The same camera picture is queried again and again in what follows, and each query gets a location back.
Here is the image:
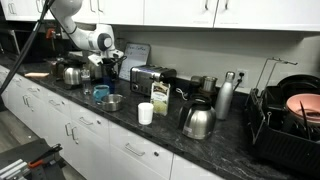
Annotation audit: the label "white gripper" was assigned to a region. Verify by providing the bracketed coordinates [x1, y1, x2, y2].
[87, 49, 125, 81]

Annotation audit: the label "deep blue cup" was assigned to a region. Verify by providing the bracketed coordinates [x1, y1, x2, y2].
[102, 74, 116, 95]

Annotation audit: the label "steel cup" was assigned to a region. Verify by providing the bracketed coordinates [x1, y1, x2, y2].
[201, 75, 218, 93]

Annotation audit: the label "teal ceramic mug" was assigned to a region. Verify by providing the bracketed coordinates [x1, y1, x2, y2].
[92, 84, 111, 102]

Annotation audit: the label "small whiteboard with writing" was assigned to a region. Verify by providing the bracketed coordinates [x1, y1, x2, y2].
[118, 42, 152, 82]

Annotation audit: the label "small steel bowl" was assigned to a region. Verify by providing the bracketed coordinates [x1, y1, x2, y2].
[99, 93, 125, 113]

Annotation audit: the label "steel and black toaster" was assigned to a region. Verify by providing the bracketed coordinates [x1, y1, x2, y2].
[129, 64, 178, 98]

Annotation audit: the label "steel carafe with black lid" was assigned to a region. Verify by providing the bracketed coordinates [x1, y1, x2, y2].
[62, 65, 83, 86]

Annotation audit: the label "black coffee brewing machine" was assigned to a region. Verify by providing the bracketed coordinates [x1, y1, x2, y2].
[44, 26, 88, 89]

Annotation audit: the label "white lower cabinets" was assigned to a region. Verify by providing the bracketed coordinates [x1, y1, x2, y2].
[0, 64, 228, 180]

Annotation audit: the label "white cabinets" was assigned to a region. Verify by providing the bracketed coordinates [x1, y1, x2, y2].
[0, 0, 320, 33]
[0, 64, 228, 180]

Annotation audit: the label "white upper cabinets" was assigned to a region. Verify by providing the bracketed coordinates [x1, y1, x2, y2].
[0, 0, 320, 33]

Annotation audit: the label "black grinder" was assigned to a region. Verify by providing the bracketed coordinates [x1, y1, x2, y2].
[189, 75, 204, 96]

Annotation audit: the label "round steel kettle carafe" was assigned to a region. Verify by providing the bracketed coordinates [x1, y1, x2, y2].
[177, 94, 218, 141]

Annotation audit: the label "slim steel bottle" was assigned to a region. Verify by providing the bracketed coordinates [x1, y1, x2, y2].
[214, 70, 236, 121]

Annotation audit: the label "black cart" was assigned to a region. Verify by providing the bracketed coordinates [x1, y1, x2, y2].
[0, 138, 68, 180]

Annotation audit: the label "aluminium extrusion bars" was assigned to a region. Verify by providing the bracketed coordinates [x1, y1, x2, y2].
[0, 159, 34, 180]

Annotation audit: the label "black dish rack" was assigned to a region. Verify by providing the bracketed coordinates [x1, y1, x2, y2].
[244, 57, 320, 176]

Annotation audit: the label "black pan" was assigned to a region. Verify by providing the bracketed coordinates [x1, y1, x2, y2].
[277, 73, 320, 101]

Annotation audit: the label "pink bowl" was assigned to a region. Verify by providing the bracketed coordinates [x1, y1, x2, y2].
[285, 93, 320, 127]

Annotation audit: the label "white cord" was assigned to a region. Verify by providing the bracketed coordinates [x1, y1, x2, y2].
[175, 87, 190, 101]

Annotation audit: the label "black clamp with orange handle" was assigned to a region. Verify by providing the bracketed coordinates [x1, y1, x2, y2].
[27, 143, 64, 169]

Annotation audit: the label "white wall outlet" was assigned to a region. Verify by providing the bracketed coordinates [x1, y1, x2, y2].
[235, 68, 250, 89]

